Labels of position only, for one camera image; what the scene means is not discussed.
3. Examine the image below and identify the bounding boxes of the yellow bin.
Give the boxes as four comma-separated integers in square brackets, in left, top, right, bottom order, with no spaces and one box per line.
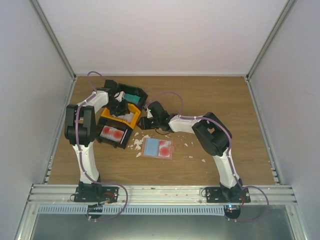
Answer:
[101,103,141,129]

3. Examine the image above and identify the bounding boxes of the black bin with red cards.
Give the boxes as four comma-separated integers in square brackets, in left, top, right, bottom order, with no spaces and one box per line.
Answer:
[96,117,133,149]

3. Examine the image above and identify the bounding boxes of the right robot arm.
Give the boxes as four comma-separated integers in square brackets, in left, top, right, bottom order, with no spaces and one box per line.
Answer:
[137,101,242,203]

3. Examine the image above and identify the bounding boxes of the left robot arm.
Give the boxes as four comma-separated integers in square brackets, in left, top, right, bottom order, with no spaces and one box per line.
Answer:
[64,79,129,202]

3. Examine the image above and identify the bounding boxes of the pale pink cards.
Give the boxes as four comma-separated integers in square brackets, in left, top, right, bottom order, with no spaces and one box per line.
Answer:
[112,112,135,124]

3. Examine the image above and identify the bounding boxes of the teal cards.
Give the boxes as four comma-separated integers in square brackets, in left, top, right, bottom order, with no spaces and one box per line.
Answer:
[124,93,141,105]

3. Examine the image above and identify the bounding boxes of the black bin with teal cards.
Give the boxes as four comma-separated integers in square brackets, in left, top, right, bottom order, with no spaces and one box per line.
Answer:
[117,83,148,110]

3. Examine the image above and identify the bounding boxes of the red and white cards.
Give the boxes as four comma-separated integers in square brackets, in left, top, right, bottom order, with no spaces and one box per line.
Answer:
[99,125,127,144]

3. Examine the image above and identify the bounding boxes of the white debris pile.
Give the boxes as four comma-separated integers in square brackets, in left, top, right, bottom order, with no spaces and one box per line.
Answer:
[126,132,150,158]

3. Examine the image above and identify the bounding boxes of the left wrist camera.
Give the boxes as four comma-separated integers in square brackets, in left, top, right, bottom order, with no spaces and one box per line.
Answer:
[114,91,126,102]

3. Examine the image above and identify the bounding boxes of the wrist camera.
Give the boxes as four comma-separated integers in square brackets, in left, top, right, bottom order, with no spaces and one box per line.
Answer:
[146,108,153,119]
[114,91,126,102]

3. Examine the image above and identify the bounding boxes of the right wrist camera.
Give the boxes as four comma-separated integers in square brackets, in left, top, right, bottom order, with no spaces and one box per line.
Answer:
[146,108,153,119]

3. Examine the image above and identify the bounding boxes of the grey slotted cable duct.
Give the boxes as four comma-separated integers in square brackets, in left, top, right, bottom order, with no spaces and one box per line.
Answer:
[38,204,225,216]

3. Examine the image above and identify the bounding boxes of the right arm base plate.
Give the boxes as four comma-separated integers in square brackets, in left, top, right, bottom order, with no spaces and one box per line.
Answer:
[204,186,251,204]

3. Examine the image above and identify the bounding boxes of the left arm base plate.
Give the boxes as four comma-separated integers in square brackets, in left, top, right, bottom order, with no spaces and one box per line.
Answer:
[69,185,119,204]

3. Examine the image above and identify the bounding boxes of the aluminium mounting rail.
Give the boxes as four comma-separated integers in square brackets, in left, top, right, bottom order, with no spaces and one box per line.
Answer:
[27,184,297,206]

